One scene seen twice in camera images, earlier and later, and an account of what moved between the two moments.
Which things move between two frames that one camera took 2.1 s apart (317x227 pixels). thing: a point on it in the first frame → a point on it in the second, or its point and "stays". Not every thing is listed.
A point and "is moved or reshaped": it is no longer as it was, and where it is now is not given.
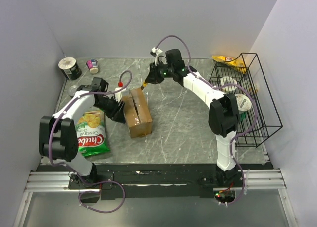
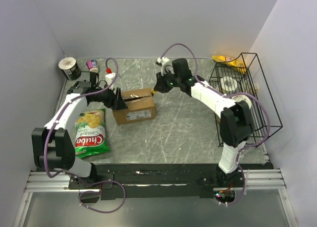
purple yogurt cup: x=93 y=66 stays
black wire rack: x=243 y=76 stays
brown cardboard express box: x=137 y=113 is moved or reshaped
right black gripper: x=153 y=77 → x=160 y=85
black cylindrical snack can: x=70 y=68 stays
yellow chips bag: x=231 y=61 stays
